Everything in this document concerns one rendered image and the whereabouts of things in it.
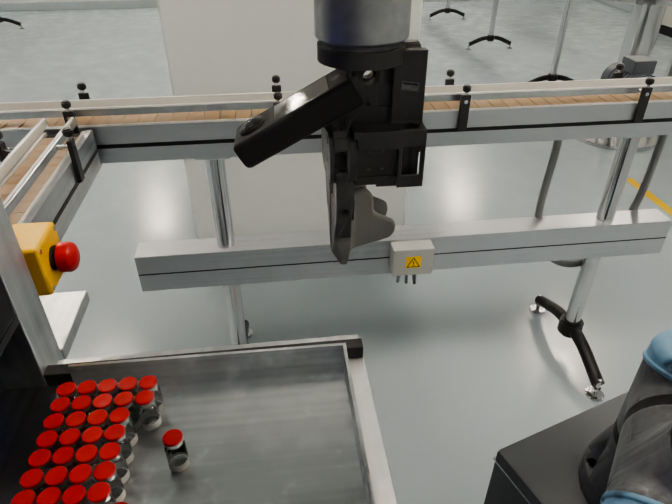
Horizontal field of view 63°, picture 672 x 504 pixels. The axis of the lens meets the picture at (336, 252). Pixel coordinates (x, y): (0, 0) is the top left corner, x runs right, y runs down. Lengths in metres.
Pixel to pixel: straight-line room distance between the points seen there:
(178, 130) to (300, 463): 0.94
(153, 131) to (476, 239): 0.94
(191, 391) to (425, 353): 1.40
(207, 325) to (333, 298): 0.51
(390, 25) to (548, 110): 1.12
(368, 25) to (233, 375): 0.47
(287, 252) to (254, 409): 0.92
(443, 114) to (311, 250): 0.52
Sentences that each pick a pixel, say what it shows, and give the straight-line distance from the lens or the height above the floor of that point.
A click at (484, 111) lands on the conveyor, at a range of 1.46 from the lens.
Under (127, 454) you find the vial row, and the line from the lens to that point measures 0.65.
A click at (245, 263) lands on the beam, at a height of 0.50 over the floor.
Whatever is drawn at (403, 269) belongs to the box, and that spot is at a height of 0.48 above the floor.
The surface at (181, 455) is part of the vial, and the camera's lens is 0.62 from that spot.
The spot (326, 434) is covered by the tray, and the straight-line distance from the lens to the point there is 0.65.
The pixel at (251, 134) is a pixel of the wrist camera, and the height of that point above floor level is 1.23.
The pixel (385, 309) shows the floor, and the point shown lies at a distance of 2.19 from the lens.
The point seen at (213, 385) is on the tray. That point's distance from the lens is 0.71.
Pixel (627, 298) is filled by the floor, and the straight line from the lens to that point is 2.53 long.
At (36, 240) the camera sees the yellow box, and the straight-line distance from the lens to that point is 0.78.
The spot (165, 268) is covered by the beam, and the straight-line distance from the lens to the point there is 1.60.
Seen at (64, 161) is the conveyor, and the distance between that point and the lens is 1.26.
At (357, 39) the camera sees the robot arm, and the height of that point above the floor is 1.31.
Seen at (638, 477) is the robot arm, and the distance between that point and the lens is 0.55.
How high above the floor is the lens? 1.40
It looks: 34 degrees down
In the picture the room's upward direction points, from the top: straight up
